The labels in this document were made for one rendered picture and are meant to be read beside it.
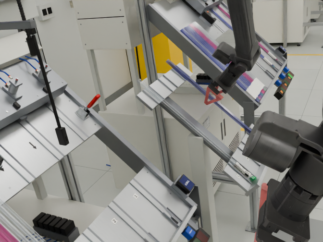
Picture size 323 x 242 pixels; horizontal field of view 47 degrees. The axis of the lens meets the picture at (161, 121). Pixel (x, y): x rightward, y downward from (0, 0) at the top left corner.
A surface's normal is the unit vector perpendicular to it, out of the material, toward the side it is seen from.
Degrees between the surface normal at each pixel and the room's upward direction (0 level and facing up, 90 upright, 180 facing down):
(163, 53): 90
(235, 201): 0
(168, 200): 43
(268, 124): 92
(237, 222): 0
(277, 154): 75
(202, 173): 90
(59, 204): 0
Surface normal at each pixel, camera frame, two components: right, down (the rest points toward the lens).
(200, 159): -0.45, 0.43
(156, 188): 0.50, -0.60
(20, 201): -0.14, -0.90
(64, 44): 0.88, 0.08
